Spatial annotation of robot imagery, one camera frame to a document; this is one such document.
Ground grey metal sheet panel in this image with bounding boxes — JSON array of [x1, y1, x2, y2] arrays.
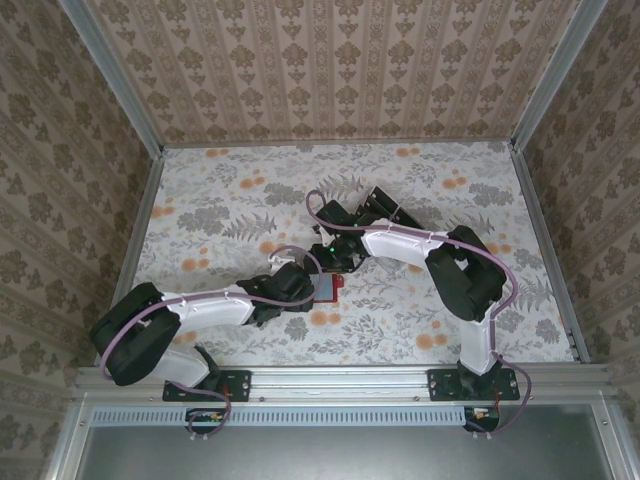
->
[[49, 403, 640, 480]]

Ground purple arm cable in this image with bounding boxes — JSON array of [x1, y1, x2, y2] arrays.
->
[[304, 189, 537, 444], [99, 247, 325, 444]]

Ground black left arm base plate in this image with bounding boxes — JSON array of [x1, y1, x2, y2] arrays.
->
[[162, 368, 251, 403]]

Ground white slotted cable duct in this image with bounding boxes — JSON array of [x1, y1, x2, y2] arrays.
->
[[92, 405, 605, 427]]

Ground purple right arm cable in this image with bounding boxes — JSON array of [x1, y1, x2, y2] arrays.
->
[[304, 189, 537, 444]]

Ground red leather card holder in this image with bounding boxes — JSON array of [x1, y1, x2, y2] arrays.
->
[[307, 272, 346, 305]]

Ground aluminium side rail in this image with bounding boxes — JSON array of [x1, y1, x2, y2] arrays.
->
[[94, 149, 166, 369], [509, 148, 592, 365]]

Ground aluminium frame post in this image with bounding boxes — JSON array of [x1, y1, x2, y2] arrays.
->
[[509, 0, 610, 152], [58, 0, 167, 157]]

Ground aluminium mounting rail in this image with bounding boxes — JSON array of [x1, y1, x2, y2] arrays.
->
[[74, 363, 615, 402]]

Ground floral patterned table cover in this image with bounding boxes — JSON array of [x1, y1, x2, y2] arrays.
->
[[107, 142, 576, 369]]

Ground small controller board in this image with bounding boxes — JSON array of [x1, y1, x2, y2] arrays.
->
[[185, 407, 231, 435], [462, 406, 503, 434]]

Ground black card stand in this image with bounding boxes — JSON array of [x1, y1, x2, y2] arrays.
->
[[357, 185, 422, 236]]

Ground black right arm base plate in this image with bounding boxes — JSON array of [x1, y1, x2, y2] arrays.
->
[[428, 368, 519, 403]]

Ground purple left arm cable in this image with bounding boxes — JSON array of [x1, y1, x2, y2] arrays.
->
[[99, 247, 325, 444]]

